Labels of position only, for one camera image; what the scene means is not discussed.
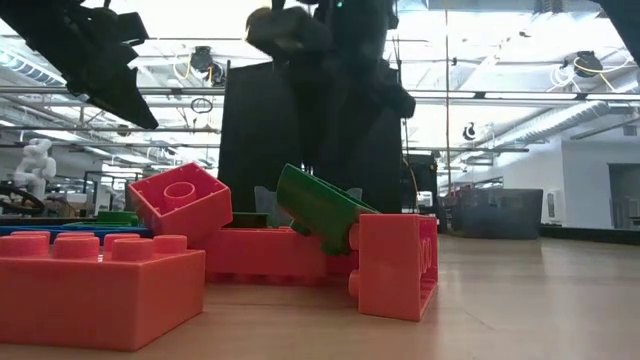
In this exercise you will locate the grey translucent plastic bin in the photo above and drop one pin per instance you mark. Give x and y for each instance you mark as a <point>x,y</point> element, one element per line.
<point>500,212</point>
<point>265,205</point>

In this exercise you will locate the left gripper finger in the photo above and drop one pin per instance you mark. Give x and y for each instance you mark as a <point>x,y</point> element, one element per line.
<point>130,102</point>

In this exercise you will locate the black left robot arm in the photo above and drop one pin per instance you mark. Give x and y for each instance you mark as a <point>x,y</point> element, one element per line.
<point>35,15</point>

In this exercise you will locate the orange small building block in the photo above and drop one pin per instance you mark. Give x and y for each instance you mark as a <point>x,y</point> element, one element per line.
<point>190,215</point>

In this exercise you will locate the blue long building block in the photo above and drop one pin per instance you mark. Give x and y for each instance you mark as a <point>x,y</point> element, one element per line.
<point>75,231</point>

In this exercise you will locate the black equipment cart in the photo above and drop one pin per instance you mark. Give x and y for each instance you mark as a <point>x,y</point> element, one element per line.
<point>420,180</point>

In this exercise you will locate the white appliance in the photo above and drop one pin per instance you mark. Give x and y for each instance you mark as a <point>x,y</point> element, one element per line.
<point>553,206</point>

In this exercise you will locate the orange long building block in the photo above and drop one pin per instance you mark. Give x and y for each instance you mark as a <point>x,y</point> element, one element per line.
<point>395,265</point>
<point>265,255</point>
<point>100,295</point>

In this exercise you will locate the green long building block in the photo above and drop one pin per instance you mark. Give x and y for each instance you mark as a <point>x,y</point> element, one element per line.
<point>117,217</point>
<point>320,207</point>

